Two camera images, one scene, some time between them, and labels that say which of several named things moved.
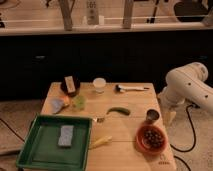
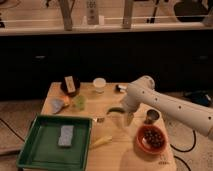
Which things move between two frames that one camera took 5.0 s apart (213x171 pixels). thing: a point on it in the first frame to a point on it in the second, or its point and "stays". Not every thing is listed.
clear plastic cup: [99, 84] stays
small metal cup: [152, 115] stays
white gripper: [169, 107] to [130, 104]
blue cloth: [56, 105] stays
